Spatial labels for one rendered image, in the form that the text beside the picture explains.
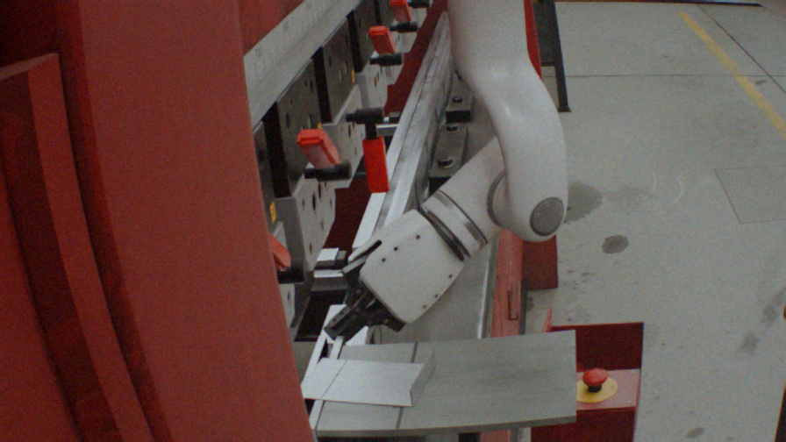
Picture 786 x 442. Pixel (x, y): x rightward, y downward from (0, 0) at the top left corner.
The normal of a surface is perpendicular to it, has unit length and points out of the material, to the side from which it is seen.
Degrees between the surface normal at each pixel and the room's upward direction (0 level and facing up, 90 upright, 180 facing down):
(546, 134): 66
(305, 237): 90
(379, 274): 89
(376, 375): 0
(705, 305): 0
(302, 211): 90
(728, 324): 0
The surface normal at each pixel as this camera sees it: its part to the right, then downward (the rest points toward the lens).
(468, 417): -0.12, -0.92
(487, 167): -0.49, -0.59
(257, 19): 0.98, -0.07
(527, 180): -0.02, 0.37
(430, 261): 0.36, 0.30
